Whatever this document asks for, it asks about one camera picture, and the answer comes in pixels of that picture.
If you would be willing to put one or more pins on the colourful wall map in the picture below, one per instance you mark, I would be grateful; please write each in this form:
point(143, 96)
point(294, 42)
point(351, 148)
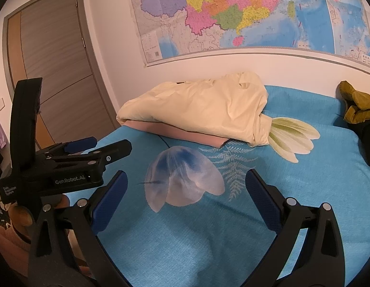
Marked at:
point(232, 12)

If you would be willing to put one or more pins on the pink garment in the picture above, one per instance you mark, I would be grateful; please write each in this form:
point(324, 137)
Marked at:
point(202, 139)

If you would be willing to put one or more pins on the cream garment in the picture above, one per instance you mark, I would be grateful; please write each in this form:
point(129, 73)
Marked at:
point(196, 107)

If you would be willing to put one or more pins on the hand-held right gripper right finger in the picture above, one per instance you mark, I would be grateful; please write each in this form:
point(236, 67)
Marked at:
point(261, 200)

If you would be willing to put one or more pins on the blue floral bedsheet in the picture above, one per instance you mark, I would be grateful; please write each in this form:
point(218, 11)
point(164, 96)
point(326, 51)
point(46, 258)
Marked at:
point(188, 245)

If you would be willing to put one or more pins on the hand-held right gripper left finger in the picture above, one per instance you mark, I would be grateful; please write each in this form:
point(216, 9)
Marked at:
point(111, 200)

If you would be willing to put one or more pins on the grey wooden door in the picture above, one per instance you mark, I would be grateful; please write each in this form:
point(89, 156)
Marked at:
point(59, 65)

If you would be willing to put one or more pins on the black garment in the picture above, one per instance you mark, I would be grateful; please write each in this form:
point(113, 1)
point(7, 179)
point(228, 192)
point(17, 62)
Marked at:
point(368, 143)

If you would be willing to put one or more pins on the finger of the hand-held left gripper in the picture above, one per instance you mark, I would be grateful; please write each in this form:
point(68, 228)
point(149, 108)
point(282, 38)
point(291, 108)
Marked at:
point(113, 152)
point(82, 144)

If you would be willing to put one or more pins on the person's left hand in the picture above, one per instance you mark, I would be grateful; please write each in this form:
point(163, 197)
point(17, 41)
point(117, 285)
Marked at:
point(62, 201)

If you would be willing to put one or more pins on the mustard garment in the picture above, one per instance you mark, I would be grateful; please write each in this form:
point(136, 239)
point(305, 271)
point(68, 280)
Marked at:
point(362, 104)

